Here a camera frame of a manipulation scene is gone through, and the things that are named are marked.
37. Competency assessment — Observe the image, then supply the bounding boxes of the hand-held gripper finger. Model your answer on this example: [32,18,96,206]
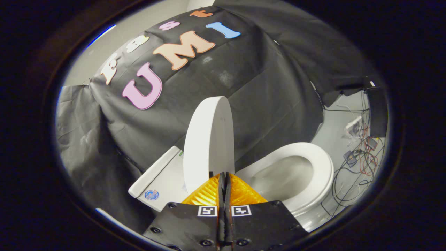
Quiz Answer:
[143,172,226,251]
[225,172,309,251]

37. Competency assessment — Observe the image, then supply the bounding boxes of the white toilet lid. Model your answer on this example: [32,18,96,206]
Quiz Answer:
[183,96,236,194]

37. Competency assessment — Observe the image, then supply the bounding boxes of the white ceramic toilet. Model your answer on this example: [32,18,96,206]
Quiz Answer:
[128,146,334,232]

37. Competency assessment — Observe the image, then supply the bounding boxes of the white toilet seat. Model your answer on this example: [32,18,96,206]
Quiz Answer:
[235,142,334,216]

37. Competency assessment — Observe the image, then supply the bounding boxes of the black backdrop cloth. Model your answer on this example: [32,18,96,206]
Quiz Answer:
[56,0,375,234]

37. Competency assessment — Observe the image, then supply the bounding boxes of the dark power adapter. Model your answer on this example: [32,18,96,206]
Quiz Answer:
[343,150,359,167]

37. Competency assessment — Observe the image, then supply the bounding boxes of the clear plastic bag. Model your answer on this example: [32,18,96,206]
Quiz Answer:
[344,116,363,138]

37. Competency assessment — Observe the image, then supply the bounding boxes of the tangle of cables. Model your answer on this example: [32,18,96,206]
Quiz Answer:
[312,80,385,218]

